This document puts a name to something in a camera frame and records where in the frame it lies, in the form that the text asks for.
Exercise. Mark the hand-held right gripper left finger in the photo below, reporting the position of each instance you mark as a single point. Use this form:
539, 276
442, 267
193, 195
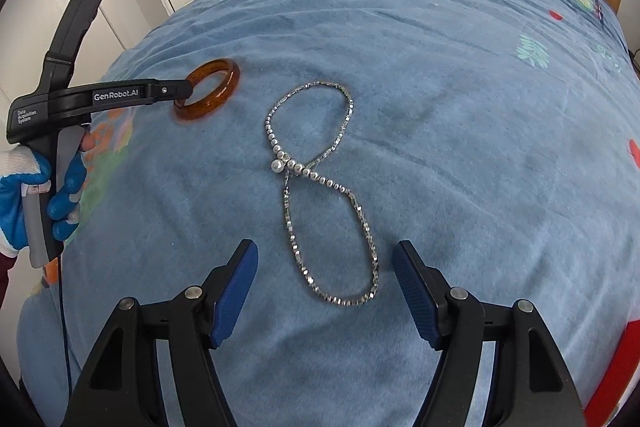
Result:
235, 292

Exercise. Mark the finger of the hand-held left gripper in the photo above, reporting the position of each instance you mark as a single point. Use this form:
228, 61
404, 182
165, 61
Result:
175, 91

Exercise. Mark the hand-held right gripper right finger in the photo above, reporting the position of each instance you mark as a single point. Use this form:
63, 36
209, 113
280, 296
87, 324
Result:
416, 294

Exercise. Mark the translucent amber bangle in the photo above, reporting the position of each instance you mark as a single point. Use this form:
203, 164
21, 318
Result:
220, 99

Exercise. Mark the red jewelry box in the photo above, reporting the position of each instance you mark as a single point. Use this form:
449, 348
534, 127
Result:
615, 382

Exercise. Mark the person's left hand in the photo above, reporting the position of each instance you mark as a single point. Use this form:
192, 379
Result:
20, 202

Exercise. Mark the blue printed blanket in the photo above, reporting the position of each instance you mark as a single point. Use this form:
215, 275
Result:
425, 107

